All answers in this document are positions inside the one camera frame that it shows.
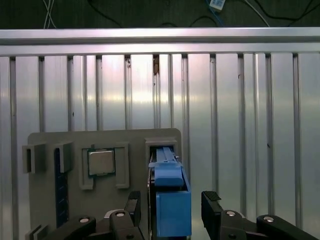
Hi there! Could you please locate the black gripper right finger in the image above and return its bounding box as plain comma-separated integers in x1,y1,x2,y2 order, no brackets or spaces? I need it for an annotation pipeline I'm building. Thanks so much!
201,190,320,240

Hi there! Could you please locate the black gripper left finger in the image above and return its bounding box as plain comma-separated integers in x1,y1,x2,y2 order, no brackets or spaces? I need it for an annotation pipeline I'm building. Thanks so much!
51,191,151,240

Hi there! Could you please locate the hard disk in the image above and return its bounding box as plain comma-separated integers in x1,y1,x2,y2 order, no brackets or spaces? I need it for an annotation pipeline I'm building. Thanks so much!
146,146,193,238

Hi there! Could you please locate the grey parts rack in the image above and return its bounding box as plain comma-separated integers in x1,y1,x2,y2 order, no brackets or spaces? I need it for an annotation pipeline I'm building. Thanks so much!
23,127,182,240

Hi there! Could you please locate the silver CPU chip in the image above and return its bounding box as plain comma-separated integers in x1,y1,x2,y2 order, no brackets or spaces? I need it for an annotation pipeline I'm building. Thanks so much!
86,147,116,177

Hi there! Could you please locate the dark blue RAM stick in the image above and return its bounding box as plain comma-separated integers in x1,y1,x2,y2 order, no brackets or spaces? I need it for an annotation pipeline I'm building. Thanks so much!
56,149,70,227

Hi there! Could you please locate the white power adapter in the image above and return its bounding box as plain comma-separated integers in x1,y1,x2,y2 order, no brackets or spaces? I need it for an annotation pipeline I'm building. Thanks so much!
209,0,227,12

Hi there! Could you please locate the blue floor cable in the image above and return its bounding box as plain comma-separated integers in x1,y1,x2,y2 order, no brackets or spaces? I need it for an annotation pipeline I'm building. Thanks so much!
204,0,223,27

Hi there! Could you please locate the white cable pair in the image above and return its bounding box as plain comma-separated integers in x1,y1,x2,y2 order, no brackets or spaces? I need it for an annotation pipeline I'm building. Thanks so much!
42,0,56,29

